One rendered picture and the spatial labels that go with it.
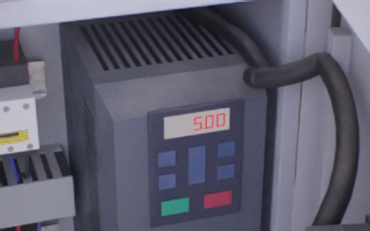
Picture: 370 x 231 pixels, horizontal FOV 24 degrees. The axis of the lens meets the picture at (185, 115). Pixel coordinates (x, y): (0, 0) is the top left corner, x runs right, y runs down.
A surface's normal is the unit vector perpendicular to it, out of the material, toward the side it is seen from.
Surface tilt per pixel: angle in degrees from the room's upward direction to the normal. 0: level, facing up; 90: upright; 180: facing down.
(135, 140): 90
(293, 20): 90
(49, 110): 90
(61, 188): 90
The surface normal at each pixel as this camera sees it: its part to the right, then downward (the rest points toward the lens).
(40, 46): 0.30, 0.44
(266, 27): -0.95, 0.14
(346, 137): -0.21, -0.61
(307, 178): 0.09, 0.47
